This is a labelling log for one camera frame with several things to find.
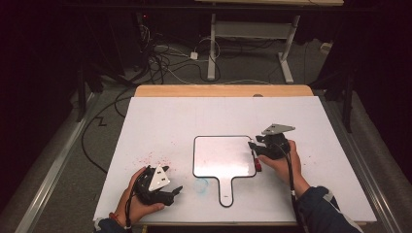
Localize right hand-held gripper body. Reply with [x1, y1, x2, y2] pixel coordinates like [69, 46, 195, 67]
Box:
[255, 123, 296, 161]

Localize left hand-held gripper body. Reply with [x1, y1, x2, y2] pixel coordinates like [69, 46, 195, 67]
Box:
[133, 164, 177, 207]

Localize small whiteboard with handle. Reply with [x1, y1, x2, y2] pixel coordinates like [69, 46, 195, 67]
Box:
[192, 135, 258, 209]

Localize person's right hand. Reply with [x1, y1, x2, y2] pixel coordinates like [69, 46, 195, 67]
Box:
[257, 139, 311, 198]

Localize person's left hand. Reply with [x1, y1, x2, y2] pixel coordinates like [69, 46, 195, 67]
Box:
[114, 166, 166, 226]

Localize red wrist band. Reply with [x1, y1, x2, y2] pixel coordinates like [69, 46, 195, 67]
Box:
[108, 212, 123, 226]

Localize large white sheet board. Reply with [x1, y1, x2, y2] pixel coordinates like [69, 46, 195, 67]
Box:
[92, 95, 378, 224]

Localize wooden table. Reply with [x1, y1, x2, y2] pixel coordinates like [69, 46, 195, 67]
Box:
[133, 84, 368, 227]

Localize dark metal stand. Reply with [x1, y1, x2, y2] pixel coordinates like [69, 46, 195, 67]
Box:
[75, 62, 87, 123]
[342, 72, 355, 134]

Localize white-framed desk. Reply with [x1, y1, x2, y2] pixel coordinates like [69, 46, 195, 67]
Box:
[193, 0, 345, 84]

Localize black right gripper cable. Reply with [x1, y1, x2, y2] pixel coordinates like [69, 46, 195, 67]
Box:
[274, 142, 307, 233]

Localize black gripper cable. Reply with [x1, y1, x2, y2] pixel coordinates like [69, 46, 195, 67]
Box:
[124, 188, 134, 231]
[274, 142, 307, 233]

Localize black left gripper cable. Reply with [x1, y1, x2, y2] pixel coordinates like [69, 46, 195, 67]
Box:
[124, 188, 134, 231]

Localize long black floor cable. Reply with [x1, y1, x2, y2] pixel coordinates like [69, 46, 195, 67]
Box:
[81, 86, 137, 175]

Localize white floor cable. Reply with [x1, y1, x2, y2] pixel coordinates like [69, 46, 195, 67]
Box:
[154, 44, 271, 86]

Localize metal floor rail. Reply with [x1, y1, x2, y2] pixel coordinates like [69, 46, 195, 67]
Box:
[319, 95, 404, 233]
[13, 91, 99, 233]

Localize bundle of black cables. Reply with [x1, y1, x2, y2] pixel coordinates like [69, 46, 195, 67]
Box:
[137, 23, 223, 85]

